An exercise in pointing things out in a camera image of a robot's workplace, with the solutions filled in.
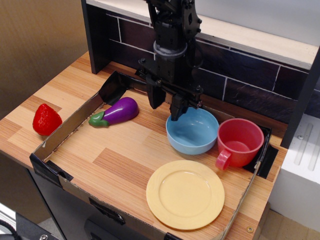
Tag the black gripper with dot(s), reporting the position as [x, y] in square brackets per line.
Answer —
[172, 75]

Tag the light blue bowl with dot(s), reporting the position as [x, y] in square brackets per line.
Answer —
[194, 133]

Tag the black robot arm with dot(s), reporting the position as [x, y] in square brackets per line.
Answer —
[176, 25]

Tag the yellow plate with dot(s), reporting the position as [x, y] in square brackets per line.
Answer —
[185, 195]

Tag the purple toy eggplant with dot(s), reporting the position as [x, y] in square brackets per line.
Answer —
[123, 110]

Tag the red plastic cup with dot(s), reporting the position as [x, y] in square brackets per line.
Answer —
[238, 141]

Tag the wooden shelf with dark posts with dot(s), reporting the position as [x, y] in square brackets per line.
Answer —
[252, 41]

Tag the red toy strawberry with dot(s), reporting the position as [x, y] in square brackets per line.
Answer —
[46, 120]

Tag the cardboard tray border with tape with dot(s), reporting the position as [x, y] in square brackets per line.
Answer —
[94, 180]

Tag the white side unit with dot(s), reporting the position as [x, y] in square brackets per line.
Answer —
[296, 192]

